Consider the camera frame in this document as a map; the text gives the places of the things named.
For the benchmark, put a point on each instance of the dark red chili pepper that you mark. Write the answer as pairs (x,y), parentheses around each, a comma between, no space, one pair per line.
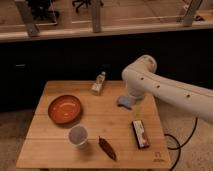
(107,148)

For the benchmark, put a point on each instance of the black office chair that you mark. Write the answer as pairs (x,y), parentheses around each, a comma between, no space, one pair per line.
(41,9)
(77,4)

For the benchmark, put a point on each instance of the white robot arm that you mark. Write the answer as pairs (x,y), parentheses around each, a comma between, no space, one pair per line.
(140,77)

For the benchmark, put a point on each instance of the small white bottle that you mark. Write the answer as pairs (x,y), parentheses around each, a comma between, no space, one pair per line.
(98,84)

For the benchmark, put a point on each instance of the orange bowl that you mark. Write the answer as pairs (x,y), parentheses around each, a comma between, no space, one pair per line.
(64,109)

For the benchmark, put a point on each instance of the white paper cup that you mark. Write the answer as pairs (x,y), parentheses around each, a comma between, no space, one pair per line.
(78,136)

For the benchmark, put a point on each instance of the blue sponge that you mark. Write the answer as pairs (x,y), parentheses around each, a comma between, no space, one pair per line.
(125,102)

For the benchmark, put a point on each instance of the translucent tan gripper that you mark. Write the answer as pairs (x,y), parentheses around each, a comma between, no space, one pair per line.
(137,109)

